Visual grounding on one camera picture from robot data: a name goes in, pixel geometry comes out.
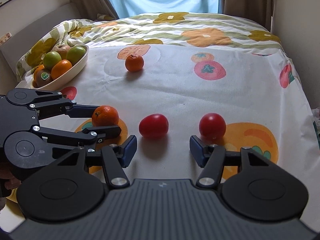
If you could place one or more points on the red cherry tomato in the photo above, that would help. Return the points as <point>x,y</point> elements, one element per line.
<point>153,125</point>
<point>212,125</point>

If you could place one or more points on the person's left hand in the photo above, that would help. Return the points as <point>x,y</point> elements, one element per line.
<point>11,177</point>

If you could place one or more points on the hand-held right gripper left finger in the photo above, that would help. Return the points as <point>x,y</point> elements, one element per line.
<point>130,150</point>

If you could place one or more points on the fruit print white cloth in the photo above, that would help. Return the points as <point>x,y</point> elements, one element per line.
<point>175,92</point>

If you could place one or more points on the brown kiwi with green sticker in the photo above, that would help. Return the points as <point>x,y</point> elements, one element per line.
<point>44,78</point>

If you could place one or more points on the orange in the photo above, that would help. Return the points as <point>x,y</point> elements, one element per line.
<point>38,69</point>
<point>61,68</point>

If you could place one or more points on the green apple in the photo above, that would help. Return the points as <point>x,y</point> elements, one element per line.
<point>52,60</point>
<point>76,54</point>

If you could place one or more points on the floral striped quilt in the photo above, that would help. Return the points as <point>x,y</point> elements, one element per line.
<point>162,30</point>

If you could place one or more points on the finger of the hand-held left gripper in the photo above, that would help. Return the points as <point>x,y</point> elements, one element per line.
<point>85,111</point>
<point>107,131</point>

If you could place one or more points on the duck print plate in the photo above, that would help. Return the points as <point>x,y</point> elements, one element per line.
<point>75,67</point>

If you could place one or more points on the small mandarin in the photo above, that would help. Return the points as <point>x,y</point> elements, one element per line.
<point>106,116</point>
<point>134,63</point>

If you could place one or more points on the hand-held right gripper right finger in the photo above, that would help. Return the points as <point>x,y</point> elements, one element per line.
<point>196,150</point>

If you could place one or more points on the grey bed headboard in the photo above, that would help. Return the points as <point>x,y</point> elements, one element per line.
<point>30,25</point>

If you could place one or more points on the small patterned wall sticker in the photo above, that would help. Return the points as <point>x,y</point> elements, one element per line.
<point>5,38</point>

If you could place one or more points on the crumpled clear plastic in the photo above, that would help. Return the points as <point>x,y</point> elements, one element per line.
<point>316,120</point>

